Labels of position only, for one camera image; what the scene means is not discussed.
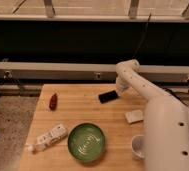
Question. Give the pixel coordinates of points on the black eraser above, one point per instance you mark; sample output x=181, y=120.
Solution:
x=107, y=96

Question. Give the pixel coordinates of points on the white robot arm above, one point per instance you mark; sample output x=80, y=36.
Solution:
x=166, y=121

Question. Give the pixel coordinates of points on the red-brown chili pepper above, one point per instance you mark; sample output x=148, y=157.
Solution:
x=53, y=102

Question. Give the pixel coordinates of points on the white sponge block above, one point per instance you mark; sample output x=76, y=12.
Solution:
x=134, y=116

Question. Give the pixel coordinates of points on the green bowl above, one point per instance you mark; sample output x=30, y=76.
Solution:
x=86, y=142

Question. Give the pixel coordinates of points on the white paper cup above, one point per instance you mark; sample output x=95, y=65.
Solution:
x=137, y=147

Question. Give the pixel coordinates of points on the left wall outlet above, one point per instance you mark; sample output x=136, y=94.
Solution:
x=7, y=74

